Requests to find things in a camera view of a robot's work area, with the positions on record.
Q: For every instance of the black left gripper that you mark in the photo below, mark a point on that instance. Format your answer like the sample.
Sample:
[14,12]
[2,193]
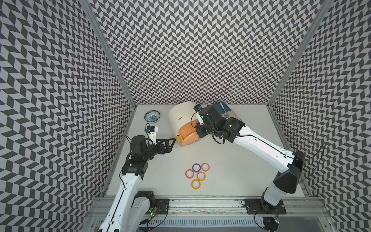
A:
[167,149]

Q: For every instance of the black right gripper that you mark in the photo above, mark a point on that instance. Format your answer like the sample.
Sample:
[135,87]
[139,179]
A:
[201,133]

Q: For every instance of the yellow drawer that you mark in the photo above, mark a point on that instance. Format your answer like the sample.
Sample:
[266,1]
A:
[179,139]

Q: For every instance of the pink top drawer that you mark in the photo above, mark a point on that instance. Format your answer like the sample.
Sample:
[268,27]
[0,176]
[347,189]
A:
[189,134]

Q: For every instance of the white drawer cabinet shell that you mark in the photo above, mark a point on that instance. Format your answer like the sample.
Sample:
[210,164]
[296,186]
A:
[181,115]

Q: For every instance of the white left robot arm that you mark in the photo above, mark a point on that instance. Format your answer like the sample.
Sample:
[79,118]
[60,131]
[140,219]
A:
[131,204]

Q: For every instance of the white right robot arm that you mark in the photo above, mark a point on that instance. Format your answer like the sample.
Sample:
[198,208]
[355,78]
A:
[289,164]

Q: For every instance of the red tape roll left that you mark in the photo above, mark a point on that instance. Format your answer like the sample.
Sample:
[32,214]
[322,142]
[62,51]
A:
[189,174]

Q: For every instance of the red tape roll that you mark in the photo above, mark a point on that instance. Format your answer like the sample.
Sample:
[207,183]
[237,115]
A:
[205,167]
[189,174]

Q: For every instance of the red tape roll upper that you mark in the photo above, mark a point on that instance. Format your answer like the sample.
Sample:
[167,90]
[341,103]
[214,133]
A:
[205,167]

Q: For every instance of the yellow tape roll upper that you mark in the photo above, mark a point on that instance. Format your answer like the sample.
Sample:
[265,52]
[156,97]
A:
[201,176]

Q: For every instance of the yellow tape roll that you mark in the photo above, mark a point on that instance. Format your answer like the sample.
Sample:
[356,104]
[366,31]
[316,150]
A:
[195,184]
[201,176]

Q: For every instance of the yellow tape roll lower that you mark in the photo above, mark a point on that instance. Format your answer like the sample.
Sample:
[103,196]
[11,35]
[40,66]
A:
[195,184]

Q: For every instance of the teal tray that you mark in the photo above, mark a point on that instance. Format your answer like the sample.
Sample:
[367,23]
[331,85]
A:
[219,109]

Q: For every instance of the blue floral ceramic bowl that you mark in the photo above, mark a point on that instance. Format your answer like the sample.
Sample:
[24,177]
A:
[152,116]

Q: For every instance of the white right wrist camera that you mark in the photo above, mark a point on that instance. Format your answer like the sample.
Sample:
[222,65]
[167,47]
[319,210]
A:
[200,114]

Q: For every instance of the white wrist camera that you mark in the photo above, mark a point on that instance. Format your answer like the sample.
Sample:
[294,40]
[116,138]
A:
[152,133]
[200,114]

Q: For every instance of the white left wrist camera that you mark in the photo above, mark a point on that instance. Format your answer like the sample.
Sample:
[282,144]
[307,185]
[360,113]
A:
[152,133]

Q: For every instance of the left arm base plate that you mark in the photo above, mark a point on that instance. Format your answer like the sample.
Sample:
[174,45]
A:
[158,206]

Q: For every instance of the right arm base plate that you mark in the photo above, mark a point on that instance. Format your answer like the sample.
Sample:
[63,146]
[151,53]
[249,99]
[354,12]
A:
[259,206]

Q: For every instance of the aluminium front rail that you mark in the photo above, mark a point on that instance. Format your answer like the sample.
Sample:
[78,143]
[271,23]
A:
[297,214]

